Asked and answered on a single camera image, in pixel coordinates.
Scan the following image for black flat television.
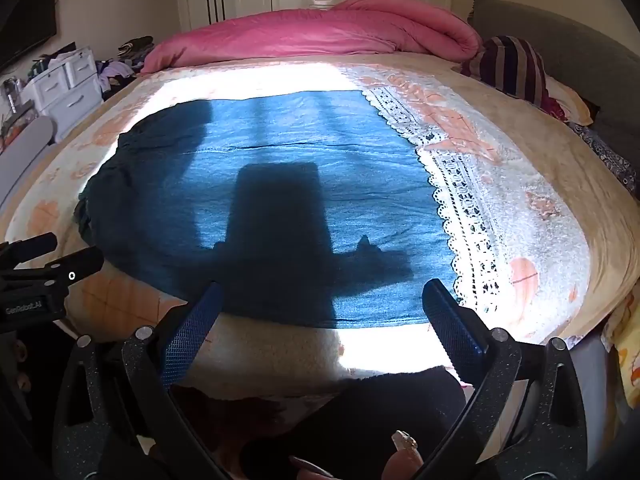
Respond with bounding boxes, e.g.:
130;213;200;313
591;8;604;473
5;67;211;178
0;0;58;73

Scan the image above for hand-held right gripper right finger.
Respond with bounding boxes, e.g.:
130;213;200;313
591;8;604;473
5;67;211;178
415;278;588;480

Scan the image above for grey chair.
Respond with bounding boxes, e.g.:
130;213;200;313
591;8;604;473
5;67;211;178
0;115;54;208

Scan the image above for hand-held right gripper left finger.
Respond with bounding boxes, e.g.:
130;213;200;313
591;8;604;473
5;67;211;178
52;281;236;480

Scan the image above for pink quilt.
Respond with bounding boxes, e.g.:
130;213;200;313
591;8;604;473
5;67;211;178
142;0;483;73

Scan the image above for person's dark trouser legs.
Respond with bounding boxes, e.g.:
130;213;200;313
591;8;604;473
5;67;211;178
170;365;468;480

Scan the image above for white plastic drawer unit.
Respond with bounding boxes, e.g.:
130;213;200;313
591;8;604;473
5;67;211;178
20;47;103;141

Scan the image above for cream pillow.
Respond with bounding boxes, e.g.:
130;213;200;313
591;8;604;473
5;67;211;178
542;74;594;126

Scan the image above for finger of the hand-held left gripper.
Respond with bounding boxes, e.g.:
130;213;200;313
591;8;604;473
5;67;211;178
0;246;105;288
0;232;58;267

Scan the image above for yellow printed cloth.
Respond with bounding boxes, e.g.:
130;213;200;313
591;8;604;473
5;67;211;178
600;295;640;411

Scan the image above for purple striped pillow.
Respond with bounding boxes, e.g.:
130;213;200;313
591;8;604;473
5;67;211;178
460;35;548;108

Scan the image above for tan bed sheet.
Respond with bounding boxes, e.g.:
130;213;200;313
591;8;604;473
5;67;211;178
0;52;640;346

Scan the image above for dark blue patterned cloth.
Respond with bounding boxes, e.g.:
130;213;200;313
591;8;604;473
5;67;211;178
567;121;640;193

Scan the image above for pile of clothes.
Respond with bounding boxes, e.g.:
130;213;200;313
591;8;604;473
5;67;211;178
97;35;156;93

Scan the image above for blue denim garment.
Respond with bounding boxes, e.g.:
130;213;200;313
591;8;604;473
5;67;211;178
75;85;506;328

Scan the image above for grey padded headboard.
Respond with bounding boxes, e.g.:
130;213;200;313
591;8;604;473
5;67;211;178
467;0;640;176

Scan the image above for person's right hand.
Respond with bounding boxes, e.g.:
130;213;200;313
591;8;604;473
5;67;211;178
289;430;426;480

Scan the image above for cream orange printed fleece blanket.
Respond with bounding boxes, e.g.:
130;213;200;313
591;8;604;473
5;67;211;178
5;62;593;401

